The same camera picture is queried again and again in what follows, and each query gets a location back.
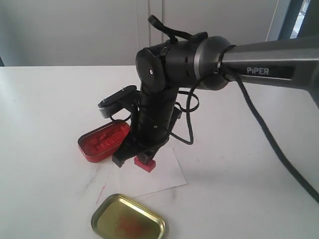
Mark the red ink pad tin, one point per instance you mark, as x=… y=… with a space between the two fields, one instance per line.
x=102 y=142

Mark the white cabinet doors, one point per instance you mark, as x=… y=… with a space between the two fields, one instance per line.
x=110 y=32

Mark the dark window frame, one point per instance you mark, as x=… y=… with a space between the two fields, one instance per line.
x=294 y=19

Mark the white paper sheet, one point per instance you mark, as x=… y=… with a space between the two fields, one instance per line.
x=134 y=181

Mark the red stamp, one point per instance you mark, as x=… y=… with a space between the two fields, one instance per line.
x=149 y=167

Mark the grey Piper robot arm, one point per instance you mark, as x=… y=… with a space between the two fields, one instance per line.
x=209 y=64

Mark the gold tin lid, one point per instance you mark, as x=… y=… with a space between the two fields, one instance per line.
x=120 y=217

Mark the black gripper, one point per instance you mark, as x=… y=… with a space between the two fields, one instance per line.
x=153 y=121

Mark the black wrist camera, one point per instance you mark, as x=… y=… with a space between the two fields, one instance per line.
x=122 y=99

